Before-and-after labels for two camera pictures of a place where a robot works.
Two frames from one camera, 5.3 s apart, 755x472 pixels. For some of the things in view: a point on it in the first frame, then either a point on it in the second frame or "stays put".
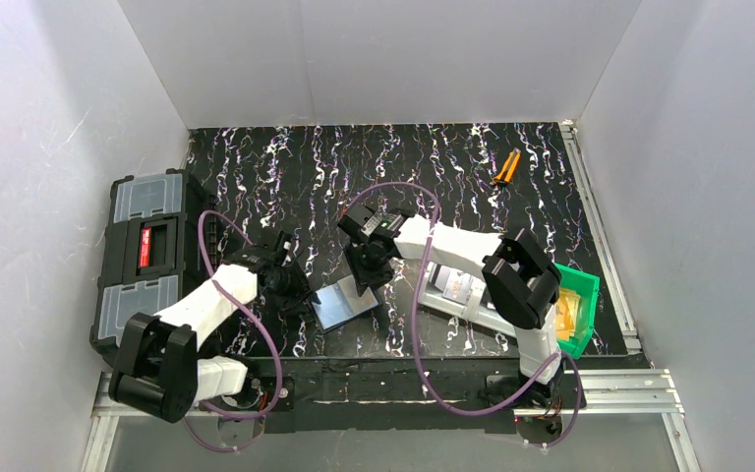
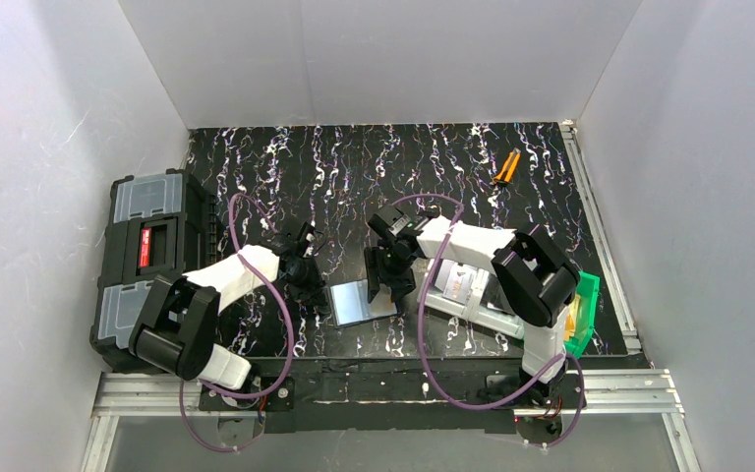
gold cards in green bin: [567, 309] stays put
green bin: [575, 310] stays put
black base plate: [397, 395] stays put
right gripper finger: [380, 271] → [402, 281]
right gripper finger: [358, 270] → [373, 267]
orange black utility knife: [505, 174] stays put
